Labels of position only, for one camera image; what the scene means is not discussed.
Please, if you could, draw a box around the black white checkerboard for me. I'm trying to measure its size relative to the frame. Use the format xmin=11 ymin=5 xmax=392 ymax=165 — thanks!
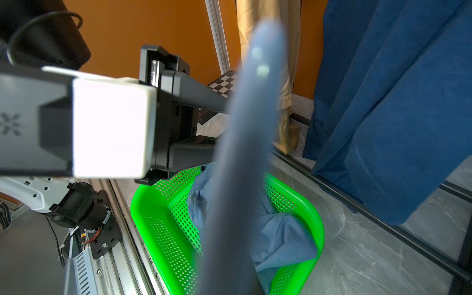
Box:
xmin=198 ymin=70 xmax=238 ymax=125

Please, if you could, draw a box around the navy blue t-shirt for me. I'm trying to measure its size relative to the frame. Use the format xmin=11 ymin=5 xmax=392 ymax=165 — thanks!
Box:
xmin=303 ymin=1 xmax=472 ymax=226

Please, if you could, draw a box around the light blue t-shirt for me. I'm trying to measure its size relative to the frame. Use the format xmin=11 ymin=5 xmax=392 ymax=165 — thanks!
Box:
xmin=197 ymin=21 xmax=318 ymax=295

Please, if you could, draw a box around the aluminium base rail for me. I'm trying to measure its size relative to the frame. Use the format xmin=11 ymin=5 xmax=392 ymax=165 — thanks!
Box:
xmin=63 ymin=179 xmax=167 ymax=295

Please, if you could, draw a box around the yellow printed t-shirt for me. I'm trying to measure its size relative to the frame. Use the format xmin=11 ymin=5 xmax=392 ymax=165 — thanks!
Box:
xmin=236 ymin=0 xmax=301 ymax=154

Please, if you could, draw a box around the black clothes rack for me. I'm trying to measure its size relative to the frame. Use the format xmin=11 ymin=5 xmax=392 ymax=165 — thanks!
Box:
xmin=268 ymin=110 xmax=472 ymax=295

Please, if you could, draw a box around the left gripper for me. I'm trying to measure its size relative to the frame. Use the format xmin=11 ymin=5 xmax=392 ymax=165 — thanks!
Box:
xmin=135 ymin=45 xmax=229 ymax=186

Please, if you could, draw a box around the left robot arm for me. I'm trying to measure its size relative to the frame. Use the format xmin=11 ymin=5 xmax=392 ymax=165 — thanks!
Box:
xmin=1 ymin=1 xmax=227 ymax=259

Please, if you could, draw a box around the green plastic basket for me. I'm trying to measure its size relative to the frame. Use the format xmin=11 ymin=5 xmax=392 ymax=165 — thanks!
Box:
xmin=130 ymin=167 xmax=325 ymax=295

